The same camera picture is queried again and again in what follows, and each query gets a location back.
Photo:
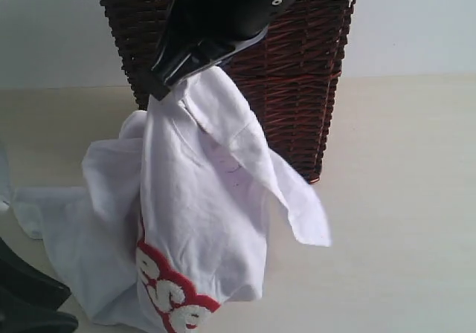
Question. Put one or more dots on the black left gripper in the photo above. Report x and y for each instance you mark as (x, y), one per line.
(30, 299)

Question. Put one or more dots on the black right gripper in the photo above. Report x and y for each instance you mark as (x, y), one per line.
(232, 26)

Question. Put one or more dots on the white t-shirt with red lettering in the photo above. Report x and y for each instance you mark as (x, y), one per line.
(173, 218)

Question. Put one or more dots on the dark brown wicker basket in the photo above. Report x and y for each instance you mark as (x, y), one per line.
(289, 79)

